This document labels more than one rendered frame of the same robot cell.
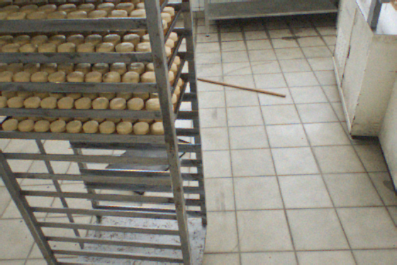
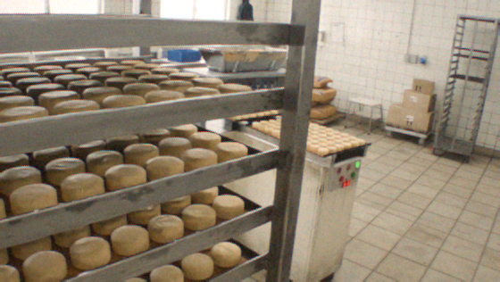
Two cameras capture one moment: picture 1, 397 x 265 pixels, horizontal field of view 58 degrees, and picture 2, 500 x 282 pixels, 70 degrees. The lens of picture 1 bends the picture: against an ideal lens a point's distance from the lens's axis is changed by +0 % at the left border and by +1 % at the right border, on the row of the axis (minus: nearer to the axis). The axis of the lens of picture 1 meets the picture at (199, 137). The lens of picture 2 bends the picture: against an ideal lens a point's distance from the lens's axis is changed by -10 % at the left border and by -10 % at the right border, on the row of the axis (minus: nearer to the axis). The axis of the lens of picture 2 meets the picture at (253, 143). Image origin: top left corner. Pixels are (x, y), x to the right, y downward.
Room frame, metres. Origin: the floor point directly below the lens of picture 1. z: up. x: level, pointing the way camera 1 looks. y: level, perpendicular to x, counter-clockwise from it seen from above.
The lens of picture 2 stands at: (0.60, 0.57, 1.52)
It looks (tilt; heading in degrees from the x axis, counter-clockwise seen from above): 18 degrees down; 305
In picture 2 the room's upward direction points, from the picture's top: 4 degrees clockwise
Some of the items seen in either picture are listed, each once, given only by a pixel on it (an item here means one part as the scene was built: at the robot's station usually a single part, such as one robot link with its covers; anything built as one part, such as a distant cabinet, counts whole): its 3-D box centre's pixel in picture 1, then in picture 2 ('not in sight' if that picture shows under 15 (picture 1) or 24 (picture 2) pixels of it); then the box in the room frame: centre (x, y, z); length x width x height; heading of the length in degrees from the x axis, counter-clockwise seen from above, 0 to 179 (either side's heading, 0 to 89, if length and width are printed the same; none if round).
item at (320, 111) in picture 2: not in sight; (317, 110); (3.23, -4.90, 0.19); 0.72 x 0.42 x 0.15; 91
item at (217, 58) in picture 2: not in sight; (245, 59); (2.13, -1.48, 1.25); 0.56 x 0.29 x 0.14; 77
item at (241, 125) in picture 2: not in sight; (213, 114); (2.27, -1.36, 0.87); 2.01 x 0.03 x 0.07; 167
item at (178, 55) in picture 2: not in sight; (184, 55); (4.52, -3.29, 0.95); 0.40 x 0.30 x 0.14; 90
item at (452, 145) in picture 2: not in sight; (467, 87); (1.11, -4.94, 0.93); 0.64 x 0.51 x 1.78; 90
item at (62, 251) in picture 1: (118, 253); not in sight; (0.94, 0.38, 0.42); 0.64 x 0.03 x 0.03; 80
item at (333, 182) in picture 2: not in sight; (345, 173); (1.28, -1.27, 0.77); 0.24 x 0.04 x 0.14; 77
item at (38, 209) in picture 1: (104, 210); not in sight; (0.94, 0.38, 0.69); 0.64 x 0.03 x 0.03; 80
